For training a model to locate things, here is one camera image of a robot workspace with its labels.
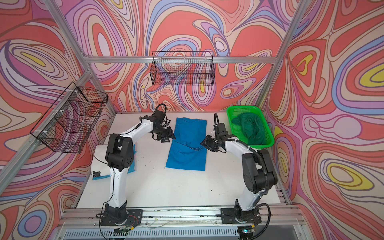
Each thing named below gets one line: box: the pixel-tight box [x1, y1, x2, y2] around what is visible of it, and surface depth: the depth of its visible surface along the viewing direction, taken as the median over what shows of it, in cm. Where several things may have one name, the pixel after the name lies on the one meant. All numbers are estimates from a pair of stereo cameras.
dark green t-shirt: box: [231, 112, 266, 146], surface depth 105 cm
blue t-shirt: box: [165, 117, 207, 172], surface depth 98 cm
